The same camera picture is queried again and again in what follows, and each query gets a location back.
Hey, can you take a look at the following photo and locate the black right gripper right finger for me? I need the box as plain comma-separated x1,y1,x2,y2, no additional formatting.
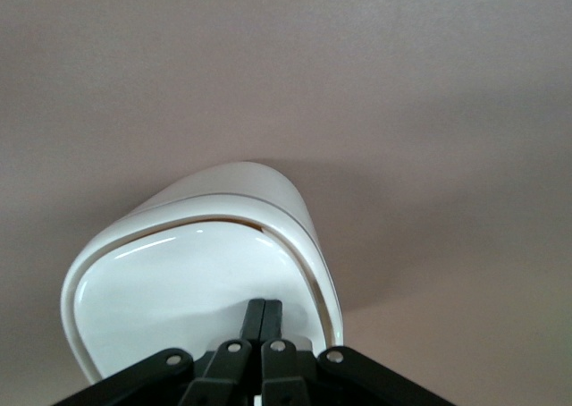
260,298,458,406

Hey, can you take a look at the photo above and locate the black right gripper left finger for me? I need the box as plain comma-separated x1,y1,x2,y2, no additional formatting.
52,298,268,406

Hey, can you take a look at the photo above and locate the white glossy trash can lid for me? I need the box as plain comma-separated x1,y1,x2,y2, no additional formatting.
73,224,324,378

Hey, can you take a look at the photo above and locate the white plastic trash can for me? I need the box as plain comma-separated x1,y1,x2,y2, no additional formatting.
60,159,344,385

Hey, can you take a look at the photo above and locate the brown table cover mat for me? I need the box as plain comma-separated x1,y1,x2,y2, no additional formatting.
0,0,572,406

